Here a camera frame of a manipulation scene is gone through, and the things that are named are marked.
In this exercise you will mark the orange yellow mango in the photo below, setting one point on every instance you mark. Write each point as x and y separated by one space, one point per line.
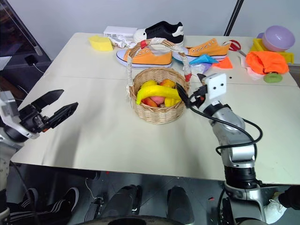
167 83

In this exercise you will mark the yellow star fruit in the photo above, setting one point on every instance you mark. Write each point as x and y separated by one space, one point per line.
171 102

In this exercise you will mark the purple bowl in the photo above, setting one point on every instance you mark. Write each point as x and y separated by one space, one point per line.
279 38

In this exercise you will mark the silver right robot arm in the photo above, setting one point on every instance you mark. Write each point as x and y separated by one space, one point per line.
229 122

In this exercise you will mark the white cardboard box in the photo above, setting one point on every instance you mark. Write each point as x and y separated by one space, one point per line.
119 30

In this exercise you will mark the white plastic tube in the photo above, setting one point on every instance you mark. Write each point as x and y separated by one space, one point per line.
122 42

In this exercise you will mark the orange sneaker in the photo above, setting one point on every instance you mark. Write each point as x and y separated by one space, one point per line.
150 58
206 50

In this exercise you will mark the red orange fruit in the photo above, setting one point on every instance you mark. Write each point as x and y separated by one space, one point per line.
148 102

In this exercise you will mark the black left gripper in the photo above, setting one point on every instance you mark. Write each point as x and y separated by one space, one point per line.
32 119

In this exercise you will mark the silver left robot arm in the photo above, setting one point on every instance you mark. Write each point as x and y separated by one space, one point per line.
7 150

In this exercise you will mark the yellow sponge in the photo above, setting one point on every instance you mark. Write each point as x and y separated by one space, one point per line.
100 43

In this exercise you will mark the yellow plastic tray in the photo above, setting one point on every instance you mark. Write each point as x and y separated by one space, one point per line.
255 45

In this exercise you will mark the clear plastic bag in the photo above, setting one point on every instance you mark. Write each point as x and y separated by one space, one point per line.
199 68

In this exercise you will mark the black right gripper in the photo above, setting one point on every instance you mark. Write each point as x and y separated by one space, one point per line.
199 96

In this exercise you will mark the blue folded paper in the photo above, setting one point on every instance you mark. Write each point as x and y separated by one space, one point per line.
204 59

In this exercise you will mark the pink paper sheet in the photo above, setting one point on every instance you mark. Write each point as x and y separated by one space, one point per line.
249 70

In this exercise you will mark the black striped sneaker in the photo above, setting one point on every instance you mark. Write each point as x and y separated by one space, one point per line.
56 207

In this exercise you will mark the black pole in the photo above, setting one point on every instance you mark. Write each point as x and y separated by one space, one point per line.
233 16

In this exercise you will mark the dark rounded shape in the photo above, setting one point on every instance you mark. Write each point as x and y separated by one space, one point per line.
122 201
179 204

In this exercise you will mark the green round toy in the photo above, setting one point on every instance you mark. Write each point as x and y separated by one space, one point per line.
273 78

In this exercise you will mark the pink peach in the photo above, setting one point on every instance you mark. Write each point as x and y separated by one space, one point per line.
157 99

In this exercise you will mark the black and white sneaker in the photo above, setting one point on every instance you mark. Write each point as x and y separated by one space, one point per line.
161 31

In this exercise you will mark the orange cloth bag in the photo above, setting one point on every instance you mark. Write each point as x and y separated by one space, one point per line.
264 62

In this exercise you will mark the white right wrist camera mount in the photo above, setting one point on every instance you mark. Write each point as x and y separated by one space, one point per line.
216 86

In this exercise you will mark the yellow banana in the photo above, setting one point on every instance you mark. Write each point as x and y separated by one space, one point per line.
159 91

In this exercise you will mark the orange folded paper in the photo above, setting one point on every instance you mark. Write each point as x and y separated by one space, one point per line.
223 63

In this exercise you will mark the yellow lemon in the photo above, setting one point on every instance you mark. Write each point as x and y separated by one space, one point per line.
148 84

